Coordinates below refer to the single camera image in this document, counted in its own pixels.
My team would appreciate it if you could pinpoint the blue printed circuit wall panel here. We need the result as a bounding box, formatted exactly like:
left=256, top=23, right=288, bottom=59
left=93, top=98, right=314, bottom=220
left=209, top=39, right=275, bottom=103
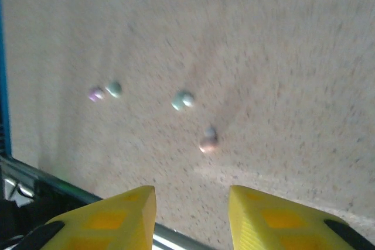
left=0, top=0, right=12, bottom=157

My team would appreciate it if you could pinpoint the purple wireless earbud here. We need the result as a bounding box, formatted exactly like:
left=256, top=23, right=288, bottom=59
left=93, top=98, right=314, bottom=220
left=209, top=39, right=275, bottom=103
left=87, top=85, right=105, bottom=102

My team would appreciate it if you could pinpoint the long aluminium frame rail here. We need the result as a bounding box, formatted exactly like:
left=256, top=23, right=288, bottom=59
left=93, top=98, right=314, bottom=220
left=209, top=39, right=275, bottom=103
left=0, top=155, right=214, bottom=250

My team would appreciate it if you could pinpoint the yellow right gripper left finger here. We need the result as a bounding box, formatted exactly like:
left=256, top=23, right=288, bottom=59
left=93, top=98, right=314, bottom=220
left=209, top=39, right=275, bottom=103
left=16, top=184, right=158, bottom=250

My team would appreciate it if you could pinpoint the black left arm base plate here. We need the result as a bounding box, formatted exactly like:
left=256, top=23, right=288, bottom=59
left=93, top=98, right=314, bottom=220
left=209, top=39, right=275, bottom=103
left=0, top=173, right=59, bottom=242

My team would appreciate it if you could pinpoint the green wireless earbud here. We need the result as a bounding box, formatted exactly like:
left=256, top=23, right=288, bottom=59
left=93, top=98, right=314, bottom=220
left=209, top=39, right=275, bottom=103
left=105, top=81, right=123, bottom=98
left=171, top=89, right=195, bottom=112

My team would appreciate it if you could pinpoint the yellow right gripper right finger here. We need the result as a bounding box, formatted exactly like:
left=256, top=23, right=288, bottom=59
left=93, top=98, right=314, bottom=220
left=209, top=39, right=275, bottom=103
left=227, top=184, right=375, bottom=250

